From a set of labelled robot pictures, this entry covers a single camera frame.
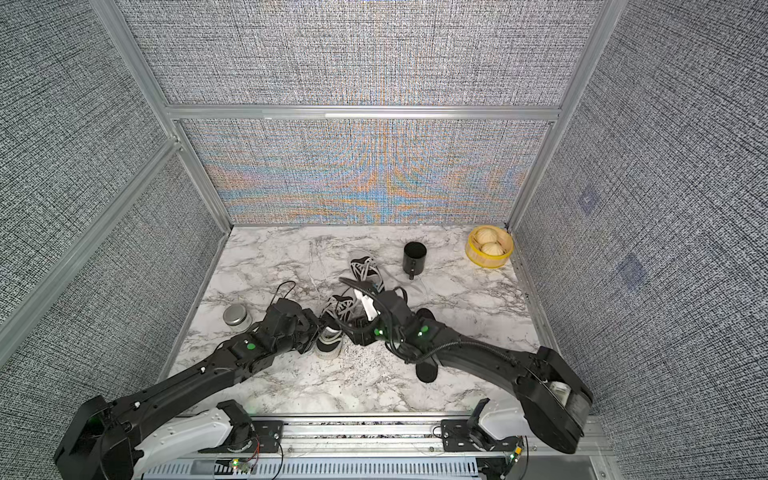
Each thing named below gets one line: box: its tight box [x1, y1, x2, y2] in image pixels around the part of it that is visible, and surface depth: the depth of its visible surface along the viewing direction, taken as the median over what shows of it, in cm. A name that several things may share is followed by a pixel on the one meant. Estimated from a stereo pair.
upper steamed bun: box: [476, 228, 498, 245], surface depth 112 cm
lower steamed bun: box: [481, 242, 505, 256], surface depth 107 cm
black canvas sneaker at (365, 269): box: [350, 256, 385, 292], surface depth 100 cm
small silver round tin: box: [223, 303, 253, 332], surface depth 91 cm
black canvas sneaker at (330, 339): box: [314, 295, 354, 359], surface depth 86 cm
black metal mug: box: [403, 241, 427, 280], surface depth 102 cm
